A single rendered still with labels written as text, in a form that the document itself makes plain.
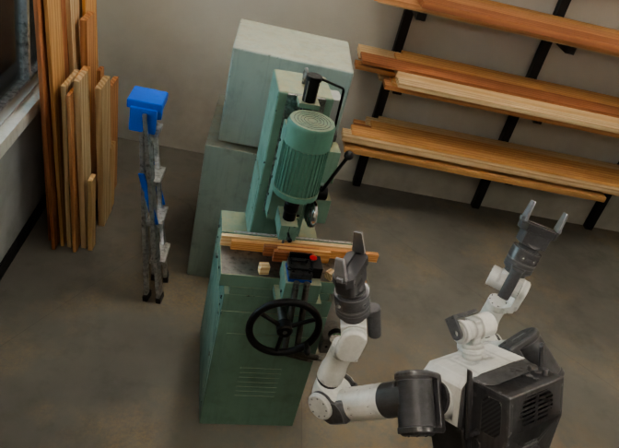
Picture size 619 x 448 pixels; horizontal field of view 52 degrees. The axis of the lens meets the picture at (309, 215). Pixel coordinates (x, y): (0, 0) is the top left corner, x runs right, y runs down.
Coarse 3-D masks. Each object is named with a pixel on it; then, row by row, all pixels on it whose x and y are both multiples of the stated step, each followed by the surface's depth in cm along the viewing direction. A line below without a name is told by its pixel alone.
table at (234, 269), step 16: (224, 256) 249; (240, 256) 251; (256, 256) 253; (272, 256) 255; (224, 272) 241; (240, 272) 243; (256, 272) 245; (272, 272) 247; (256, 288) 247; (272, 288) 248; (320, 304) 243
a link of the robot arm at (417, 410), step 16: (384, 384) 160; (400, 384) 154; (416, 384) 152; (432, 384) 155; (384, 400) 156; (400, 400) 153; (416, 400) 151; (432, 400) 153; (384, 416) 158; (400, 416) 152; (416, 416) 149; (432, 416) 151
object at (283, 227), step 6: (276, 210) 257; (282, 210) 254; (276, 216) 256; (282, 216) 250; (276, 222) 254; (282, 222) 247; (288, 222) 248; (294, 222) 248; (276, 228) 253; (282, 228) 246; (288, 228) 246; (294, 228) 246; (282, 234) 248; (294, 234) 248; (294, 240) 250
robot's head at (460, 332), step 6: (462, 312) 165; (468, 312) 165; (450, 318) 164; (456, 318) 163; (450, 324) 164; (456, 324) 162; (462, 324) 162; (450, 330) 164; (456, 330) 162; (462, 330) 162; (468, 330) 161; (456, 336) 163; (462, 336) 162; (468, 336) 161; (462, 342) 163
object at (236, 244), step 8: (232, 240) 252; (240, 240) 253; (232, 248) 253; (240, 248) 254; (248, 248) 254; (256, 248) 255; (320, 248) 260; (328, 248) 262; (336, 256) 263; (368, 256) 265; (376, 256) 266
